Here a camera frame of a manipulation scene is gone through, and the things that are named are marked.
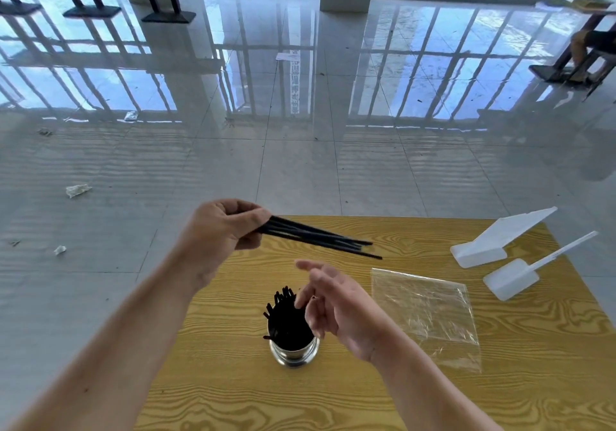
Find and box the bundle of black straws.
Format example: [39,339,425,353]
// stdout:
[262,285,316,352]

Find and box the narrow white plastic sign holder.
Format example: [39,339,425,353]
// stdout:
[483,231,599,301]

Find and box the clear plastic bag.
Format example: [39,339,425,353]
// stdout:
[370,267,483,374]

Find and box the wooden table with black base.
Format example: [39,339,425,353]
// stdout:
[528,0,616,84]

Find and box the person's right forearm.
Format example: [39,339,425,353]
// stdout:
[370,329,504,431]

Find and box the wide white plastic sign holder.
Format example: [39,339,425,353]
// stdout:
[450,206,559,269]

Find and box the person's right hand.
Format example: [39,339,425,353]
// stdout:
[294,258,403,364]

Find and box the steel cylindrical holder cup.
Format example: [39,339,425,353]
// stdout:
[268,329,321,368]

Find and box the small bunch of black straws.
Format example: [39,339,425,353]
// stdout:
[255,215,384,261]

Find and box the person's left forearm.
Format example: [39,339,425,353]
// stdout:
[7,252,212,431]

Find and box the grey chair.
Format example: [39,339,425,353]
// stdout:
[567,48,616,102]

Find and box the person's left hand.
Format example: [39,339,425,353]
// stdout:
[175,198,273,292]

